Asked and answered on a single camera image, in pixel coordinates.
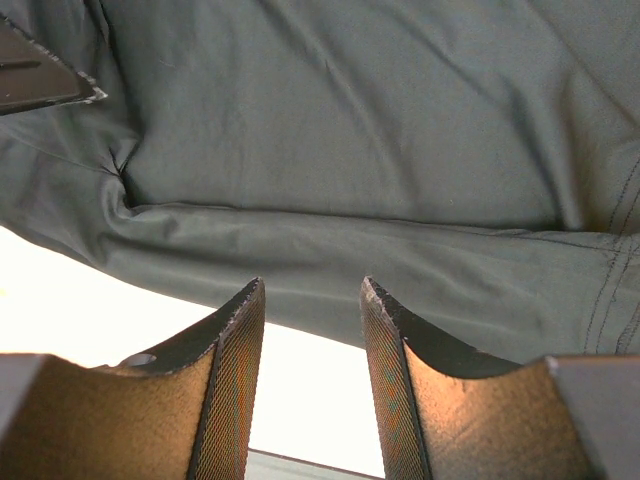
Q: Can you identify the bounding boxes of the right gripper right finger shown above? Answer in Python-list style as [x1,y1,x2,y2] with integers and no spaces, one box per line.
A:
[360,278,639,479]

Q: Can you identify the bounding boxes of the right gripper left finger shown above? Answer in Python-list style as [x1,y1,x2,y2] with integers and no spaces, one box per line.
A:
[1,279,265,479]

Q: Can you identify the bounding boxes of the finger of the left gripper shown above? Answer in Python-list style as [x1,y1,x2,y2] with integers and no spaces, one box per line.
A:
[0,17,107,116]

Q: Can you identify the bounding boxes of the black t-shirt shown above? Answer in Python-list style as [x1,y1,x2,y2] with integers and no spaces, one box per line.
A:
[1,1,639,362]

